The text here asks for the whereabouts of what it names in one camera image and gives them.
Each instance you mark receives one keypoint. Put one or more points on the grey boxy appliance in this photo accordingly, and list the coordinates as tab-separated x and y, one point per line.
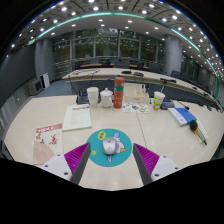
35	87

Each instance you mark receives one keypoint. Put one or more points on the dark office chairs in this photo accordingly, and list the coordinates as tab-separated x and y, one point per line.
121	63

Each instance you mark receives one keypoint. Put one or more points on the white leaning board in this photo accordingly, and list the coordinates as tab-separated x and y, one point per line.
45	80

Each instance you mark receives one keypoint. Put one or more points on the colourful sticker sheet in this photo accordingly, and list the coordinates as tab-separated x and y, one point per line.
135	107

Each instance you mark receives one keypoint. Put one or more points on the red bottle with green band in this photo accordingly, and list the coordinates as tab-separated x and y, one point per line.
118	95

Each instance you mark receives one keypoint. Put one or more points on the blue and white book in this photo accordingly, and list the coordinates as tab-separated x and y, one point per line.
182	116

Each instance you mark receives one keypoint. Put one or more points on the black conference microphone unit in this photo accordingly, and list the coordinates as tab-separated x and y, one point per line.
167	104
81	99

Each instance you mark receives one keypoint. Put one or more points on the green printed paper cup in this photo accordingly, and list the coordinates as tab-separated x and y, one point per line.
158	101

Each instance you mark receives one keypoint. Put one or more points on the handheld microphone with black foam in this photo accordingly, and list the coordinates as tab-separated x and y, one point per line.
193	125

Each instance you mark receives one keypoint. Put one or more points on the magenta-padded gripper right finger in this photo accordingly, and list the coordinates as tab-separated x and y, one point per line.
163	165

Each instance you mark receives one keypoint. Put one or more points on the red and white leaflet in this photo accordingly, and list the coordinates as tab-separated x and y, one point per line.
48	143

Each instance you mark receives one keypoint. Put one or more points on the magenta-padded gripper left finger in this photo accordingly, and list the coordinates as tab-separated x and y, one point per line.
60	165

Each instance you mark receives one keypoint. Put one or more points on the ceiling lights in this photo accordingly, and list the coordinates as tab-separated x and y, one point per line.
64	9

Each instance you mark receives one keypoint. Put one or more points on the white lidded ceramic mug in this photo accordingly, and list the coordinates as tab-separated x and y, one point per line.
106	99

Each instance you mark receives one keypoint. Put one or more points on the round teal mouse pad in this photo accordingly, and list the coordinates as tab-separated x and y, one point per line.
100	156

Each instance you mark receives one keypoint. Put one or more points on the silver computer mouse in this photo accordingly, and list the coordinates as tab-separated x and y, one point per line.
109	146

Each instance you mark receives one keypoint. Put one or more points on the curved beige conference desk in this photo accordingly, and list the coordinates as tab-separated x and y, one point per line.
110	74

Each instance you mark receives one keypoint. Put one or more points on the white document with red heading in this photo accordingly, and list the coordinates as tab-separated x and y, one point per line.
76	117

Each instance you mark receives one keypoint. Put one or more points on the white cardboard box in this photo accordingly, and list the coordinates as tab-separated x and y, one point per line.
136	97

